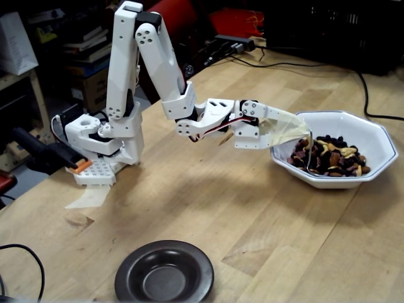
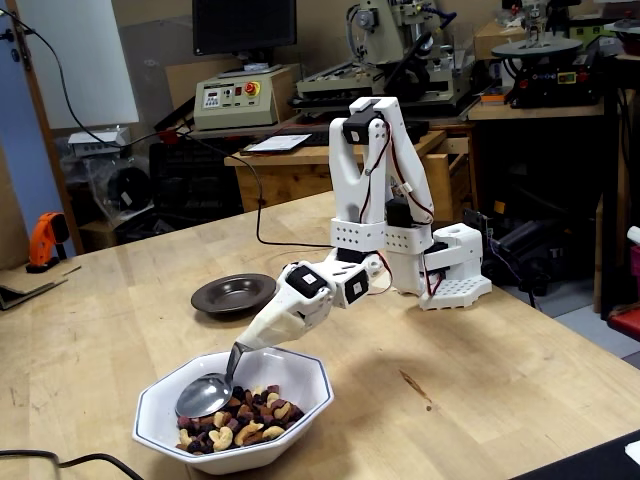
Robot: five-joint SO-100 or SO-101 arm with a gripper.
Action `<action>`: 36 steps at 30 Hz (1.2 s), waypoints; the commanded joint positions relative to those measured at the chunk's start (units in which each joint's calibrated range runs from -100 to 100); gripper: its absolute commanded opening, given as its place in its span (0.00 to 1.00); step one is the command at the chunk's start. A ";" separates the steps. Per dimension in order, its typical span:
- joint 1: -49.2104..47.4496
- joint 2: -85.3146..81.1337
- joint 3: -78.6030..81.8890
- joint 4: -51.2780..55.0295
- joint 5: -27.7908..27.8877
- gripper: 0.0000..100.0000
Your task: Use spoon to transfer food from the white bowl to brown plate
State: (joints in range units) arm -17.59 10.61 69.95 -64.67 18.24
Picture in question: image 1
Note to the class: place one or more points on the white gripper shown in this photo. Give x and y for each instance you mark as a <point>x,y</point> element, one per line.
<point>247,136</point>

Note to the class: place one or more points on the bent metal spoon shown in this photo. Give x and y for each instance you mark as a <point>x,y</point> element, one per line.
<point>310,148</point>

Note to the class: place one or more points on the nut and raisin mix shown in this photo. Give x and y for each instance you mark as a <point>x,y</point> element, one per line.
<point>334,158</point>

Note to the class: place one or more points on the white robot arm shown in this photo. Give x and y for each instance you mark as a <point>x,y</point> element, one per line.
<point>120,63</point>

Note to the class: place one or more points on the white octagonal bowl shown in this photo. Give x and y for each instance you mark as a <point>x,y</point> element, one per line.
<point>363,126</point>

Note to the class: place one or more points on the dark brown plate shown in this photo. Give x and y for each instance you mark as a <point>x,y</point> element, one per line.
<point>164,277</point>

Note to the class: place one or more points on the beige masking tape wrap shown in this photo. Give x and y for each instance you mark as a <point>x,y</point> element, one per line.
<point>290,131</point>

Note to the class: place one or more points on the black multi-port hub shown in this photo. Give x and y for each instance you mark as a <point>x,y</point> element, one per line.
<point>233,38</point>

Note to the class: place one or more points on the black plastic crate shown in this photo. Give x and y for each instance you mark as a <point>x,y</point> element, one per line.
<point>331,31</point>

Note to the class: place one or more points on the red upholstered seat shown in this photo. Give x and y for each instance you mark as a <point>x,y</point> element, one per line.
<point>233,20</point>

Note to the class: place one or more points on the brown cardboard box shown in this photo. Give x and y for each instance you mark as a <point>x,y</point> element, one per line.
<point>91,91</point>

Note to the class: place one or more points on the stacked books pile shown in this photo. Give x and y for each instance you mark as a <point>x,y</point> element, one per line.
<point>85,44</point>

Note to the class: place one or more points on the black clamp with orange trigger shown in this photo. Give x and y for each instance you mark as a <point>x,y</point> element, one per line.
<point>47,153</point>

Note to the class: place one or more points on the light wooden shelf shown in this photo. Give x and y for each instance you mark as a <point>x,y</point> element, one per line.
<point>43,123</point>

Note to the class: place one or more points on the small yellow box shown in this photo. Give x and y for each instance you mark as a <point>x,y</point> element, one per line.
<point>45,35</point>

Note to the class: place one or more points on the cream plastic device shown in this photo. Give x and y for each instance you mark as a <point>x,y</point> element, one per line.
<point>14,154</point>

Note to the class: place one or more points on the white cardboard box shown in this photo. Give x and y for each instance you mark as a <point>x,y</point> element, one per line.
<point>15,47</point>

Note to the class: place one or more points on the small red padded stool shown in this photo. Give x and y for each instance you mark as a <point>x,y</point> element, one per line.
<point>6,183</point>

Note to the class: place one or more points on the red chair with wooden frame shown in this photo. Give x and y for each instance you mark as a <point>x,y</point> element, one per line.
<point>183,19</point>

